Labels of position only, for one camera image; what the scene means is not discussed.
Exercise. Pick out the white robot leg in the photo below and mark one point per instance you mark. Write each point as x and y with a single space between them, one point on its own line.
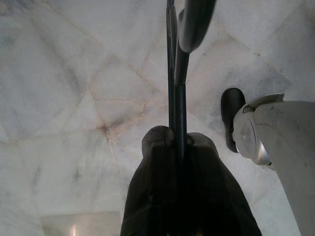
283 137

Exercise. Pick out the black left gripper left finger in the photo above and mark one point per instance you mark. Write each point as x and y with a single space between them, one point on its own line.
157 184

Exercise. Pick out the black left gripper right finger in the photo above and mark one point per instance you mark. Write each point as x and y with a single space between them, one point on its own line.
206 184

